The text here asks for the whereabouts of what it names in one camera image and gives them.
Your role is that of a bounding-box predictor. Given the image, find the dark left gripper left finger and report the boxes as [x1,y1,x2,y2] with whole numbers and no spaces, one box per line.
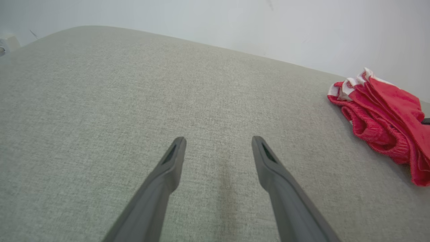
[102,136,187,242]

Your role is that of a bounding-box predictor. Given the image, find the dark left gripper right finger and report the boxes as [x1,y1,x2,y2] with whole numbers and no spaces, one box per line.
[252,135,341,242]

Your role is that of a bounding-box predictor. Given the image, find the red white-striped basketball shorts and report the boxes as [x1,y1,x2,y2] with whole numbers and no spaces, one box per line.
[336,76,430,187]

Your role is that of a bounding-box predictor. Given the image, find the red Bulls basketball jersey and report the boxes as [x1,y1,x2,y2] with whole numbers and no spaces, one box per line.
[328,67,375,101]

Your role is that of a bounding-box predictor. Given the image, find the grey fabric sofa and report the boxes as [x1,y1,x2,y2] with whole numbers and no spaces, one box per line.
[0,25,430,242]

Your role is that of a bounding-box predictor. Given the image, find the white wall trunking box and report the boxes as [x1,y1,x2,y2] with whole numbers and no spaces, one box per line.
[5,35,21,51]

